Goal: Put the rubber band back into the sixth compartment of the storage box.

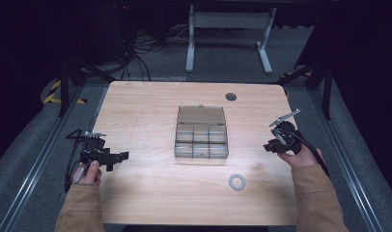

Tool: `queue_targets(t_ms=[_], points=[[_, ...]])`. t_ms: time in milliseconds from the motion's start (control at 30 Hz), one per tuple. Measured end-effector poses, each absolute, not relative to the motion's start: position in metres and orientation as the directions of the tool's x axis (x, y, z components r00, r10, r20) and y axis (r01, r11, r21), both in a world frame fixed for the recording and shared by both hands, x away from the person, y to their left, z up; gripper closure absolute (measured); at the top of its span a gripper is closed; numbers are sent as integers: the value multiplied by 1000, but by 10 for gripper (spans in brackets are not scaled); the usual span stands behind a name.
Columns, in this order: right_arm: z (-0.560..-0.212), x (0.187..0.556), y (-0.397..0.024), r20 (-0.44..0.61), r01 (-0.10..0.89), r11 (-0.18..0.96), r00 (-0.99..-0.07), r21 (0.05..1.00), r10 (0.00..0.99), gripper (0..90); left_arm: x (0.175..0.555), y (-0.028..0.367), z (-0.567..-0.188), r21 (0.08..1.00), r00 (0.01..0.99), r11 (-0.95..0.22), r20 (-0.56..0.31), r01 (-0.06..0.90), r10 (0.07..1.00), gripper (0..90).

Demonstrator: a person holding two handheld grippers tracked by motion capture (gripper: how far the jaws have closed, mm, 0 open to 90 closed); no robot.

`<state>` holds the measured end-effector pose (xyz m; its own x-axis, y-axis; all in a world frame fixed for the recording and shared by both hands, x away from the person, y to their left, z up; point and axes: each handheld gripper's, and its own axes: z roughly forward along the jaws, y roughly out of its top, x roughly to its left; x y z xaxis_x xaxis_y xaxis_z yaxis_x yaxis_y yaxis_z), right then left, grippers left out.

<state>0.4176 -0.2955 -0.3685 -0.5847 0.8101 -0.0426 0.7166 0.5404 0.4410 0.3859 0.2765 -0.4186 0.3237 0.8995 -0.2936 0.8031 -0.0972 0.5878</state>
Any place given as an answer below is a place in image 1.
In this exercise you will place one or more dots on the black metal stand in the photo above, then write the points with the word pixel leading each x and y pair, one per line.
pixel 64 87
pixel 326 90

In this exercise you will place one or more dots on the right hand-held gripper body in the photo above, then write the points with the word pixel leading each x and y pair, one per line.
pixel 285 137

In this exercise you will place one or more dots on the clear plastic compartment box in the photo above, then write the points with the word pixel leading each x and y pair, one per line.
pixel 201 135

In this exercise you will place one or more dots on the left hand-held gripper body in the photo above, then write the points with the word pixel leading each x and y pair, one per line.
pixel 93 151

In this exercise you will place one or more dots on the white metal table frame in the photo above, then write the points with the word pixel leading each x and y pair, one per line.
pixel 229 20

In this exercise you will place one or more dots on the person's left hand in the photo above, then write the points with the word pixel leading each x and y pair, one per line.
pixel 88 175

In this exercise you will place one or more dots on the person's right hand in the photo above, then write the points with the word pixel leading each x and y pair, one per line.
pixel 302 158

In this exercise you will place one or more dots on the aluminium floor rail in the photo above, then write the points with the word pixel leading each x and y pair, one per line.
pixel 39 161
pixel 351 161

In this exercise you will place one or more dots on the yellow black hazard tape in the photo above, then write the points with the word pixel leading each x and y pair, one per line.
pixel 52 93

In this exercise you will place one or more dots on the grey round table grommet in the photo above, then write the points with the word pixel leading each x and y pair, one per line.
pixel 231 96

